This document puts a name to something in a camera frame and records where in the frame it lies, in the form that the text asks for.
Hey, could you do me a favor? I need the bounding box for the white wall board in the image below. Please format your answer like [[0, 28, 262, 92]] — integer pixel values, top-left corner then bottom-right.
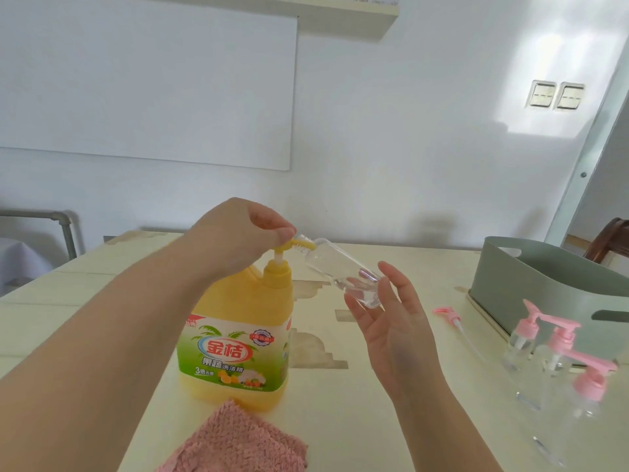
[[0, 0, 299, 172]]

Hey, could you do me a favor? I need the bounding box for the white tablecloth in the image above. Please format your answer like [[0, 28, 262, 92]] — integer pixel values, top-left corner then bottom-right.
[[0, 238, 50, 296]]

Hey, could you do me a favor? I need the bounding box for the person's right hand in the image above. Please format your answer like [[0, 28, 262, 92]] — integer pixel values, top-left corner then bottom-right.
[[343, 262, 443, 400]]

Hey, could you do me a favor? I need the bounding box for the yellow detergent jug with pump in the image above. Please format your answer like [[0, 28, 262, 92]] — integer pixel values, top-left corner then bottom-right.
[[176, 235, 318, 414]]

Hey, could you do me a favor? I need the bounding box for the small clear plastic bottle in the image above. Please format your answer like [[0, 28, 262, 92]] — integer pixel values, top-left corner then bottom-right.
[[294, 234, 387, 310], [533, 387, 606, 467], [516, 344, 571, 412], [501, 328, 537, 373]]

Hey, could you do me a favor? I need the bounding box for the white wall switch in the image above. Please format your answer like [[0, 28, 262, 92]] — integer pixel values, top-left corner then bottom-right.
[[525, 79, 558, 109], [554, 82, 586, 111]]

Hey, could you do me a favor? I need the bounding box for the white door frame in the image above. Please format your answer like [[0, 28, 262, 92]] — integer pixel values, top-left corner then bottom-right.
[[544, 63, 629, 246]]

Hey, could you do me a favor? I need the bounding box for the grey-green plastic basket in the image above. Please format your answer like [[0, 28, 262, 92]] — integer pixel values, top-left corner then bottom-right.
[[469, 235, 629, 364]]

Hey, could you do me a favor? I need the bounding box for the person's left forearm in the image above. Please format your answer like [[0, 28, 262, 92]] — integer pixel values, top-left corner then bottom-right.
[[0, 238, 210, 472]]

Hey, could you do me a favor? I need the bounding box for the dark wooden chair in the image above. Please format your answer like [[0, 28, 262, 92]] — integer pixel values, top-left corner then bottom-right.
[[583, 217, 629, 265]]

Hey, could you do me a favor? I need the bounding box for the grey metal pipe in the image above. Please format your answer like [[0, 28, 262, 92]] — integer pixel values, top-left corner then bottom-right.
[[0, 209, 79, 261]]

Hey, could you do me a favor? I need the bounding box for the person's left hand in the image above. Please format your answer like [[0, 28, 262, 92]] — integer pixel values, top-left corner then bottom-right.
[[182, 197, 298, 279]]

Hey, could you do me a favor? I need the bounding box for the pink textured cloth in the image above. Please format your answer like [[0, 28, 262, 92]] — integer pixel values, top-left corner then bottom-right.
[[156, 399, 309, 472]]

